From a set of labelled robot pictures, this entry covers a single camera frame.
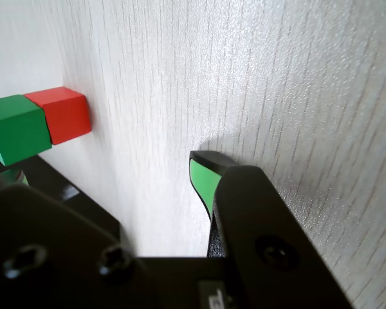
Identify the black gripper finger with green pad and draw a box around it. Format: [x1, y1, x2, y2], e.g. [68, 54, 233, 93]
[188, 150, 355, 309]
[0, 169, 155, 309]

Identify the green cube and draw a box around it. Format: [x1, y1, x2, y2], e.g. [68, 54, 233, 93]
[0, 94, 53, 167]

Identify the red cube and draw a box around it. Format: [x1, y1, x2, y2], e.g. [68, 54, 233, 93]
[23, 86, 93, 145]

